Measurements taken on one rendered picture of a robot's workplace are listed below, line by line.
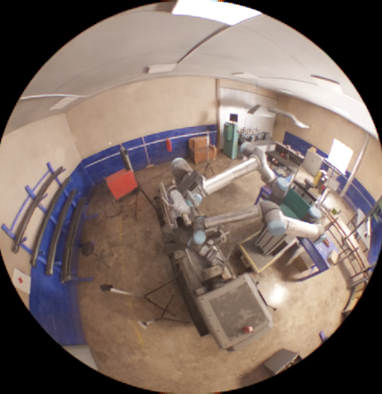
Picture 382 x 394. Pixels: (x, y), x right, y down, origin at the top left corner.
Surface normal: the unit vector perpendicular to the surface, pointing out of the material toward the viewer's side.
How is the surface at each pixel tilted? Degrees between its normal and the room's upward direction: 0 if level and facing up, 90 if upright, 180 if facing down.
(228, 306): 0
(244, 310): 0
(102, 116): 90
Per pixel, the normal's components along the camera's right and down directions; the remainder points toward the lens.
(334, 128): -0.93, 0.30
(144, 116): 0.36, 0.63
